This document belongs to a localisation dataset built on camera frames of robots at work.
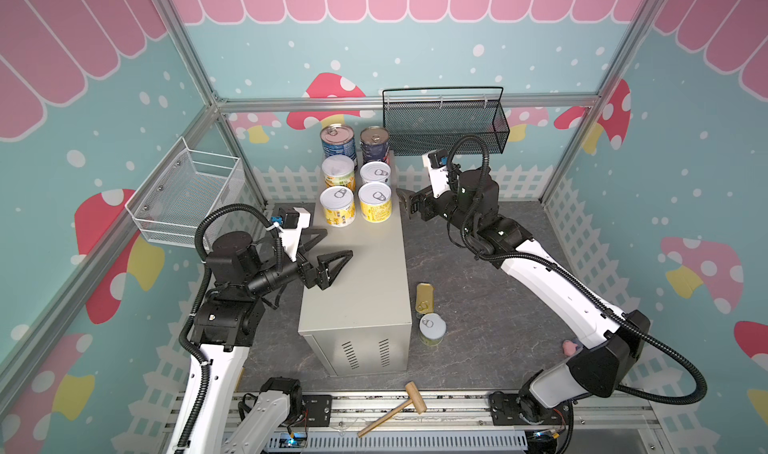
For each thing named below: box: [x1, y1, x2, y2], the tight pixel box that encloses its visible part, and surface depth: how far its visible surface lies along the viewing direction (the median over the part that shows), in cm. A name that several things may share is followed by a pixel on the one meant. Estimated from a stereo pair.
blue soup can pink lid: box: [320, 122, 357, 161], surface depth 74 cm
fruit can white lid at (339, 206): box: [320, 186, 356, 227], surface depth 67 cm
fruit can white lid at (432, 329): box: [419, 313, 447, 347], surface depth 85 cm
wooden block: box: [234, 367, 246, 393], surface depth 81 cm
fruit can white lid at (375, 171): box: [360, 161, 392, 183], surface depth 73 cm
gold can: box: [415, 283, 435, 314], surface depth 91 cm
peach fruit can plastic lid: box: [322, 154, 357, 192], surface depth 71 cm
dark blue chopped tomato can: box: [360, 125, 391, 165], surface depth 75 cm
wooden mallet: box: [357, 381, 427, 438], surface depth 76 cm
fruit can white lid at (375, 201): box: [358, 181, 393, 223], surface depth 68 cm
